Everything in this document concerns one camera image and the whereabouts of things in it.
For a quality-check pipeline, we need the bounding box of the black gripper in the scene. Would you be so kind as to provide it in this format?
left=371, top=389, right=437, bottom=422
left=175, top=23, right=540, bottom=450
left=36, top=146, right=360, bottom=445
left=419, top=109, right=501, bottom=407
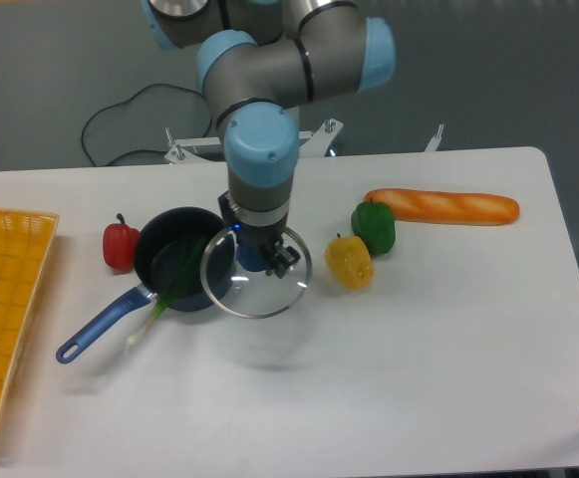
left=218, top=191, right=301, bottom=278

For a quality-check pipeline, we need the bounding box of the glass pot lid blue knob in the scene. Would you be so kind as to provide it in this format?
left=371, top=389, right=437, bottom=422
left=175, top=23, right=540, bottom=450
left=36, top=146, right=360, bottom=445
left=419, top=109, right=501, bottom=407
left=199, top=228, right=313, bottom=320

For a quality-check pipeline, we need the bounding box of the green spring onion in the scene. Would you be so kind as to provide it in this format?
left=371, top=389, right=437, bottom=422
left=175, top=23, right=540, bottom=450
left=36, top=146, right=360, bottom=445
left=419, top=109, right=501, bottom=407
left=126, top=235, right=208, bottom=348

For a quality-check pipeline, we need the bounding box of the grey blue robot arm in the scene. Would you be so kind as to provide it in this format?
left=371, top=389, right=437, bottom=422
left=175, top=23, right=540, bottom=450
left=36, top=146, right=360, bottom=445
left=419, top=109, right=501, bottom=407
left=143, top=1, right=396, bottom=277

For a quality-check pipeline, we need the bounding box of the yellow bell pepper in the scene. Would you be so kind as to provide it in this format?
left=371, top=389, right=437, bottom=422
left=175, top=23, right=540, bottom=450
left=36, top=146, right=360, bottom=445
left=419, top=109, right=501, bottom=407
left=324, top=235, right=374, bottom=291

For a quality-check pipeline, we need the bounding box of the green bell pepper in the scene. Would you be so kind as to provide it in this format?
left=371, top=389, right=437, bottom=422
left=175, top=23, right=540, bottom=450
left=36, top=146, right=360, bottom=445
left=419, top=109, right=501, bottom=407
left=351, top=201, right=396, bottom=256

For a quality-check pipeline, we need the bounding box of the orange baguette bread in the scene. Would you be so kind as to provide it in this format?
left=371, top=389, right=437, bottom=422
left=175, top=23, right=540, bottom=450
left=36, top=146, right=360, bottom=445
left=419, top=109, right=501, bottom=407
left=364, top=188, right=520, bottom=226

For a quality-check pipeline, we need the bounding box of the red bell pepper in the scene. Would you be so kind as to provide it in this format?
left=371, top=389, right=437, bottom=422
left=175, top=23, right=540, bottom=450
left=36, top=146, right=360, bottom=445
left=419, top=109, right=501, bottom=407
left=102, top=213, right=140, bottom=272

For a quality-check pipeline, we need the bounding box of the dark pot blue handle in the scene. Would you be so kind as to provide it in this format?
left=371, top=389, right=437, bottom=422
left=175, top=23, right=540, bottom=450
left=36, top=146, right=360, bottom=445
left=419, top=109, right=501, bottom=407
left=56, top=206, right=225, bottom=364

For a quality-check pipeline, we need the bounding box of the white right pedestal foot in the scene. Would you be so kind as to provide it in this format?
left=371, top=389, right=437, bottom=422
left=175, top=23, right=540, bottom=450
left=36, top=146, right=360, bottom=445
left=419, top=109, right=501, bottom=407
left=299, top=119, right=345, bottom=158

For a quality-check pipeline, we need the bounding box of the white pedestal foot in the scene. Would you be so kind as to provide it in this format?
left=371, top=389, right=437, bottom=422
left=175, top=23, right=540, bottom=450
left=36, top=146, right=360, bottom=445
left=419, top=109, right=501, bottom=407
left=299, top=119, right=345, bottom=158
left=163, top=126, right=225, bottom=164

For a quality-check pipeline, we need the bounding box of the white left pedestal foot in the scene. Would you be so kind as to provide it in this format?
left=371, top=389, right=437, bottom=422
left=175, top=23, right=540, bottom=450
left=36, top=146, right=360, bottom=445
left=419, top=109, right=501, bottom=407
left=163, top=126, right=225, bottom=164

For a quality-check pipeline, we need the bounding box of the white far right bracket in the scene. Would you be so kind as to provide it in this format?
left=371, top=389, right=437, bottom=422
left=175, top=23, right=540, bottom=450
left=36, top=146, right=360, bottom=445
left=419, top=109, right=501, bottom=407
left=425, top=123, right=444, bottom=152

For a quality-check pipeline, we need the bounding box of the black floor cable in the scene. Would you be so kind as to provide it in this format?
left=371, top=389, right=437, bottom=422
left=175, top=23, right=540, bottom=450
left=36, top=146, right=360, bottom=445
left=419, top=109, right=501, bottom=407
left=80, top=82, right=214, bottom=167

